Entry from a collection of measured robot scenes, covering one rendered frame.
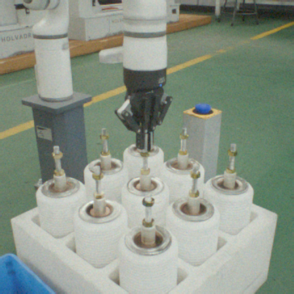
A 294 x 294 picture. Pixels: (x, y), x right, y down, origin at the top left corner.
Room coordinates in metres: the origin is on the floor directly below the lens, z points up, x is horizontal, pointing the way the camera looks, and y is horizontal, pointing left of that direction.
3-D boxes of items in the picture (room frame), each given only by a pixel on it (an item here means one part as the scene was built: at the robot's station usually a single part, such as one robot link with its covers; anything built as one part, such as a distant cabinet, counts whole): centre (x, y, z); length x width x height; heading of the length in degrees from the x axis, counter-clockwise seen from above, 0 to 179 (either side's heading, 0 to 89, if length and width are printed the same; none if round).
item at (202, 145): (0.93, -0.14, 0.16); 0.07 x 0.07 x 0.31; 47
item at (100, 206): (0.58, 0.08, 0.26); 0.02 x 0.02 x 0.03
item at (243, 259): (0.66, 0.00, 0.09); 0.39 x 0.39 x 0.18; 47
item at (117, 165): (0.75, 0.09, 0.25); 0.08 x 0.08 x 0.01
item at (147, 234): (0.50, 0.00, 0.26); 0.02 x 0.02 x 0.03
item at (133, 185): (0.66, 0.00, 0.25); 0.08 x 0.08 x 0.01
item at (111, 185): (0.75, 0.09, 0.16); 0.10 x 0.10 x 0.18
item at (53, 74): (1.09, 0.26, 0.39); 0.09 x 0.09 x 0.17; 55
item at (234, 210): (0.67, -0.16, 0.16); 0.10 x 0.10 x 0.18
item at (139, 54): (0.68, 0.02, 0.52); 0.11 x 0.09 x 0.06; 46
